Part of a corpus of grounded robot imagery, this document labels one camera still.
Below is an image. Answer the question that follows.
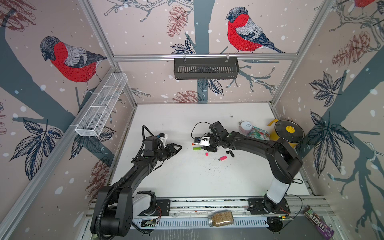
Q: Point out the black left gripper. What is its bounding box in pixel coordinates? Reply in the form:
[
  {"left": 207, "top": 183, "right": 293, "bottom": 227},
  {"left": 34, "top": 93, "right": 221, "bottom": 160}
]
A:
[{"left": 153, "top": 142, "right": 182, "bottom": 162}]

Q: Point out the black usb drive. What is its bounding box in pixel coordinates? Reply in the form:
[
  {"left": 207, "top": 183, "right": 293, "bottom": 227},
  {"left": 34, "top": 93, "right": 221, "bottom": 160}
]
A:
[{"left": 227, "top": 150, "right": 235, "bottom": 158}]

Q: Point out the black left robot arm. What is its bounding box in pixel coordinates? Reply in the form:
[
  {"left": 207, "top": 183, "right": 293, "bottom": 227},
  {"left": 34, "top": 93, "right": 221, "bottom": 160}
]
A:
[{"left": 90, "top": 126, "right": 183, "bottom": 240}]

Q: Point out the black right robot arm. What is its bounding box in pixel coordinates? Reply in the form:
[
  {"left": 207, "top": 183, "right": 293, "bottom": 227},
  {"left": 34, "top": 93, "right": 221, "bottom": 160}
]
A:
[{"left": 209, "top": 122, "right": 303, "bottom": 213}]

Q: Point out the green candy packet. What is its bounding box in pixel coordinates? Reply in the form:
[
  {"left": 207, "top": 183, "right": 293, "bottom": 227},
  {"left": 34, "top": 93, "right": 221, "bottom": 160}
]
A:
[{"left": 248, "top": 126, "right": 270, "bottom": 141}]

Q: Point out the glass jar with grains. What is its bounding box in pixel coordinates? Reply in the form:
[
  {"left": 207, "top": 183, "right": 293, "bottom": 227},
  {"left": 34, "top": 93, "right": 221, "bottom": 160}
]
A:
[{"left": 209, "top": 210, "right": 234, "bottom": 227}]

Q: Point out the yellow toy pot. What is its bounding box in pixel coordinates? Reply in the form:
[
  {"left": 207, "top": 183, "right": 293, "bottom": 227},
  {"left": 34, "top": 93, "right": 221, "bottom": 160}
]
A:
[{"left": 268, "top": 119, "right": 305, "bottom": 148}]

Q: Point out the purple candy bar pack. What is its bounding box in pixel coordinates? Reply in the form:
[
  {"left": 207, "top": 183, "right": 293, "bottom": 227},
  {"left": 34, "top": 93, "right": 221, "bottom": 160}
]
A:
[{"left": 304, "top": 205, "right": 335, "bottom": 240}]

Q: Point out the black wire basket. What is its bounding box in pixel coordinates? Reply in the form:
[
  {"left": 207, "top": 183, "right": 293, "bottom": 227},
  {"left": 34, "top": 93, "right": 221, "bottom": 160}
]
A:
[{"left": 174, "top": 58, "right": 240, "bottom": 80}]

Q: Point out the white wire shelf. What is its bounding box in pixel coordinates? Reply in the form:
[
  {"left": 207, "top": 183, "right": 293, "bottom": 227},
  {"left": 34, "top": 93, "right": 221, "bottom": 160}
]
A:
[{"left": 75, "top": 73, "right": 128, "bottom": 137}]

